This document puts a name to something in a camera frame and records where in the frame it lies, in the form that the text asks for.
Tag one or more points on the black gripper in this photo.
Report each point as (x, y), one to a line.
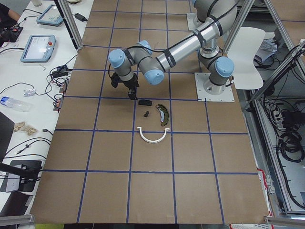
(132, 84)

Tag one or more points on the black brake pad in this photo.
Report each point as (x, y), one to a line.
(145, 102)

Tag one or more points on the green brake shoe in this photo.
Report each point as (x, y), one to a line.
(163, 113)

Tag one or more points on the black power adapter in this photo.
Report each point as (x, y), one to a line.
(80, 17)

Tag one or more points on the near teach pendant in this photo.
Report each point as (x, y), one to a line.
(39, 48)

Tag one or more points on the teach pendant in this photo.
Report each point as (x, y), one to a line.
(50, 16)
(39, 48)

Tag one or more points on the blister pill pack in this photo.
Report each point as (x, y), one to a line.
(29, 92)

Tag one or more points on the far teach pendant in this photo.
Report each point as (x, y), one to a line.
(50, 16)

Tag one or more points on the white chair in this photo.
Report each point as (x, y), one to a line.
(242, 52)

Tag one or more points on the clear water bottle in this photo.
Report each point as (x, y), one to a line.
(15, 104)

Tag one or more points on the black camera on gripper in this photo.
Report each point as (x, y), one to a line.
(115, 80)

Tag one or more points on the white curved plastic bracket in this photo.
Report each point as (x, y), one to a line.
(153, 138)

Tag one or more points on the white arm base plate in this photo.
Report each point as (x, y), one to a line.
(208, 92)

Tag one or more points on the aluminium frame post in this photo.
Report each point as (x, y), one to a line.
(66, 14)

